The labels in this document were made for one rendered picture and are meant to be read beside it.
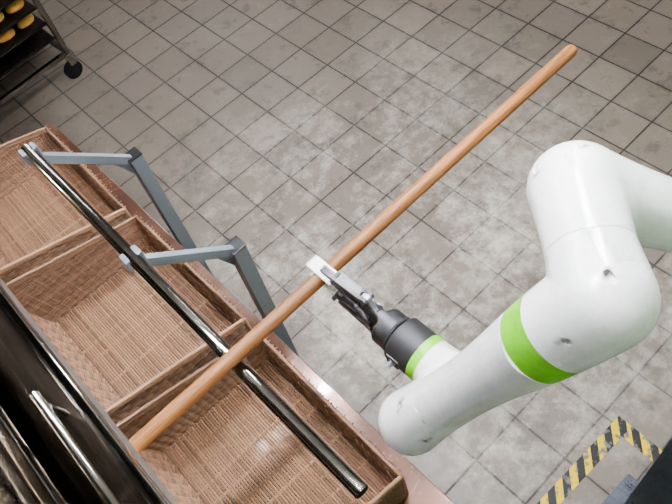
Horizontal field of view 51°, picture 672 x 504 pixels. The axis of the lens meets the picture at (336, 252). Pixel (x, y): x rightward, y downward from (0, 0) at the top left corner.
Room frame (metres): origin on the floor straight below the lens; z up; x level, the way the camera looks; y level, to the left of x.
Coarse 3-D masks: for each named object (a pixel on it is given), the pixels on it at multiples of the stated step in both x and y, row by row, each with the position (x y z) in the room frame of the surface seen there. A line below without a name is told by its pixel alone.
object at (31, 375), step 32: (0, 320) 0.71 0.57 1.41; (32, 320) 0.69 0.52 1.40; (0, 352) 0.65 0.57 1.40; (32, 352) 0.62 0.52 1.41; (0, 384) 0.59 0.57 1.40; (32, 384) 0.57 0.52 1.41; (32, 416) 0.52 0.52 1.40; (32, 448) 0.47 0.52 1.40; (64, 448) 0.45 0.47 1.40; (96, 448) 0.43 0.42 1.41; (128, 448) 0.42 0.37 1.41; (64, 480) 0.40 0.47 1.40; (128, 480) 0.37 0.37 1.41
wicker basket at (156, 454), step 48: (240, 384) 0.87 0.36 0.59; (288, 384) 0.83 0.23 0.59; (192, 432) 0.78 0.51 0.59; (240, 432) 0.74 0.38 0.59; (288, 432) 0.70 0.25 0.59; (336, 432) 0.66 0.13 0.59; (192, 480) 0.65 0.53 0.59; (240, 480) 0.61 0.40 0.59; (288, 480) 0.58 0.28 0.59; (336, 480) 0.54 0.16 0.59; (384, 480) 0.51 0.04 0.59
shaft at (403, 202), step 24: (576, 48) 1.15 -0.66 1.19; (552, 72) 1.10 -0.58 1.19; (528, 96) 1.06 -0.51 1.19; (432, 168) 0.93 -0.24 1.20; (408, 192) 0.88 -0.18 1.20; (384, 216) 0.84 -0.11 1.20; (360, 240) 0.80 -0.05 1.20; (336, 264) 0.76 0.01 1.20; (312, 288) 0.72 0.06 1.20; (288, 312) 0.69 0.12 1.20; (264, 336) 0.65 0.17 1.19; (240, 360) 0.62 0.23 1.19; (192, 384) 0.59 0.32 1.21; (168, 408) 0.56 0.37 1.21; (144, 432) 0.53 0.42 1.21
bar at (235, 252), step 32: (32, 160) 1.33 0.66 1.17; (64, 160) 1.39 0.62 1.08; (96, 160) 1.43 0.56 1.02; (128, 160) 1.46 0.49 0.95; (64, 192) 1.19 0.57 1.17; (160, 192) 1.47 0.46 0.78; (96, 224) 1.07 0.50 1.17; (128, 256) 0.95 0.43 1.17; (160, 256) 0.98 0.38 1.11; (192, 256) 1.01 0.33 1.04; (224, 256) 1.04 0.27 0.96; (160, 288) 0.85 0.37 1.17; (256, 288) 1.05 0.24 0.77; (192, 320) 0.75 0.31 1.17; (224, 352) 0.66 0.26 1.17; (256, 384) 0.57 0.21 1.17; (288, 416) 0.50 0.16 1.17; (320, 448) 0.42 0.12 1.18; (352, 480) 0.35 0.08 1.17
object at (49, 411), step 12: (36, 396) 0.51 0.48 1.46; (48, 408) 0.49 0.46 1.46; (60, 408) 0.50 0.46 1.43; (48, 420) 0.47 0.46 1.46; (60, 420) 0.47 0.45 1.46; (60, 432) 0.45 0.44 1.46; (72, 444) 0.42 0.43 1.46; (72, 456) 0.41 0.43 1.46; (84, 456) 0.40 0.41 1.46; (84, 468) 0.38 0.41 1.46; (96, 480) 0.36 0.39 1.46; (108, 492) 0.34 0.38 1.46
